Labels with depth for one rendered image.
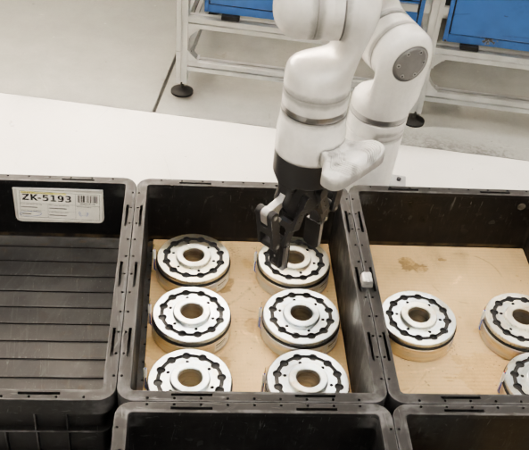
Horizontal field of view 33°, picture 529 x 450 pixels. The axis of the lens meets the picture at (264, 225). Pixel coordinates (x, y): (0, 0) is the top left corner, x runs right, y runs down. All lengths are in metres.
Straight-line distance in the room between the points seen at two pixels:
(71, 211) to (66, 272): 0.09
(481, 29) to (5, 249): 2.08
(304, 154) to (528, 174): 0.94
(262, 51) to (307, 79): 2.65
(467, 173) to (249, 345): 0.75
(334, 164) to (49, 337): 0.47
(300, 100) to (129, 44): 2.67
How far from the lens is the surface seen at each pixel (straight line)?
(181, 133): 1.79
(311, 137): 0.94
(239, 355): 1.17
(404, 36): 1.31
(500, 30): 3.09
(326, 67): 0.91
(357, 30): 0.88
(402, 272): 1.33
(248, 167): 1.71
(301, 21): 0.87
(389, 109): 1.37
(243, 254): 1.32
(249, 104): 3.21
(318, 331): 1.17
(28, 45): 3.57
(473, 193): 1.34
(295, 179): 0.97
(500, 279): 1.36
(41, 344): 1.20
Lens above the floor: 1.70
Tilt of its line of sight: 39 degrees down
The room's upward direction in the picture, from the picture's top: 6 degrees clockwise
